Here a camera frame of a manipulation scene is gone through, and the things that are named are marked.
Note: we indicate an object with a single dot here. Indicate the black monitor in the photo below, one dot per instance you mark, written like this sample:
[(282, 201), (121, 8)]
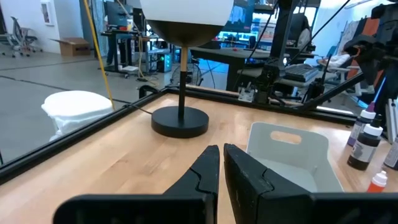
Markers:
[(118, 14)]

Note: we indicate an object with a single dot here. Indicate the brown cardboard box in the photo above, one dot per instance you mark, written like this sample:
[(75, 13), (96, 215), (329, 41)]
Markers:
[(74, 48)]

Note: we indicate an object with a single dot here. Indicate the black backlit keyboard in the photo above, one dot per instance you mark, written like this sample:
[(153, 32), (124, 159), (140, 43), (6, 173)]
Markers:
[(301, 73)]

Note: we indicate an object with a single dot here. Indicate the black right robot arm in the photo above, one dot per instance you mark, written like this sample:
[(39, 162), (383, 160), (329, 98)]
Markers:
[(269, 81)]

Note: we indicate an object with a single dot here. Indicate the small orange bottle yellow label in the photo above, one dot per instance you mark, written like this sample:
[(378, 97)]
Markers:
[(377, 183)]

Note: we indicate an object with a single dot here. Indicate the large black-tip coloring bottle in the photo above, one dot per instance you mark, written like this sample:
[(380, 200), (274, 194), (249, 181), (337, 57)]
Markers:
[(363, 149)]

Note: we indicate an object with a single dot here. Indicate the silver front bracket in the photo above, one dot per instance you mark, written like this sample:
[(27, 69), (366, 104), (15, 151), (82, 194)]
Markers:
[(392, 121)]

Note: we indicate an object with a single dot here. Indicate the black standing desk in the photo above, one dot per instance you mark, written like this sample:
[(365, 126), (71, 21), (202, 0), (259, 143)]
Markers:
[(124, 34)]

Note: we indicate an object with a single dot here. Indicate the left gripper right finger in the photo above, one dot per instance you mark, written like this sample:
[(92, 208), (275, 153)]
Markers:
[(245, 186)]

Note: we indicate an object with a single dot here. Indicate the grey workstation shelf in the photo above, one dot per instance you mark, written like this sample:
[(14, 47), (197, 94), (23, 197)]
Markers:
[(325, 77)]

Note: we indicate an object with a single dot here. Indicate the large purple-tip coloring bottle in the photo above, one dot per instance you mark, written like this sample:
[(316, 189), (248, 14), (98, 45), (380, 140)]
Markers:
[(354, 130)]

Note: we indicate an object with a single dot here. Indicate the clear plastic tray with batteries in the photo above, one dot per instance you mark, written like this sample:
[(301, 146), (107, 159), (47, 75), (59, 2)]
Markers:
[(286, 155)]

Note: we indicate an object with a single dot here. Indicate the person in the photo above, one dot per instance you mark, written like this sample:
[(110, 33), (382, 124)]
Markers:
[(337, 59)]

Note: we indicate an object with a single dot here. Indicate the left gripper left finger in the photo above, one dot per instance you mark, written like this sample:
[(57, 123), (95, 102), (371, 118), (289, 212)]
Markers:
[(199, 180)]

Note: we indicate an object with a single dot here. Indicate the black computer tower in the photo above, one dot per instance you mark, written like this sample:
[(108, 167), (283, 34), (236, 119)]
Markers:
[(163, 62)]

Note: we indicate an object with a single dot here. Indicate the grey office chair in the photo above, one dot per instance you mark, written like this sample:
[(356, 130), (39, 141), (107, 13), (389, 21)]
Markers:
[(19, 32)]

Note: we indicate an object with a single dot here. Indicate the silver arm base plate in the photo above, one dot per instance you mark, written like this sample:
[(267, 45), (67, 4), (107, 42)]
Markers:
[(246, 95)]

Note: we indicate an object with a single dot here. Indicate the white framed wall picture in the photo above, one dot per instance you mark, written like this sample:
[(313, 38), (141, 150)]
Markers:
[(46, 12)]

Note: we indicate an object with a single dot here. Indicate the black aluminium table frame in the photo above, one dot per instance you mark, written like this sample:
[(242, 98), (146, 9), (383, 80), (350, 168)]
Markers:
[(77, 135)]

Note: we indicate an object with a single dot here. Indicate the white globe table lamp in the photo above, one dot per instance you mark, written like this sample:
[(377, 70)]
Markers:
[(179, 123)]

